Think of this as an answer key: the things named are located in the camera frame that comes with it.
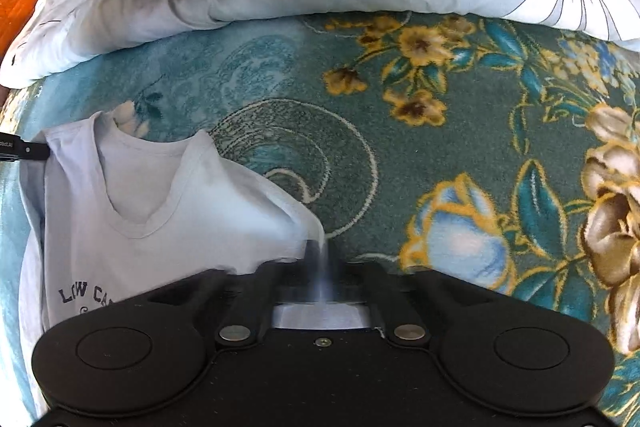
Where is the teal floral blanket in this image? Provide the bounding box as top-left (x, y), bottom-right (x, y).
top-left (0, 12), bottom-right (640, 418)

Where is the white printed t-shirt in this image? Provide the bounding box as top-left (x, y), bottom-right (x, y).
top-left (19, 111), bottom-right (328, 333)

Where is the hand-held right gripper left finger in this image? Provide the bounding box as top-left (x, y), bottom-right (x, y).
top-left (134, 241), bottom-right (325, 344)

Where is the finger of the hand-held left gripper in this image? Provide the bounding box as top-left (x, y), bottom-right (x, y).
top-left (0, 133), bottom-right (52, 162)

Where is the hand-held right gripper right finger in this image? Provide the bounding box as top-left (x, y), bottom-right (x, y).
top-left (329, 252), bottom-right (502, 344)

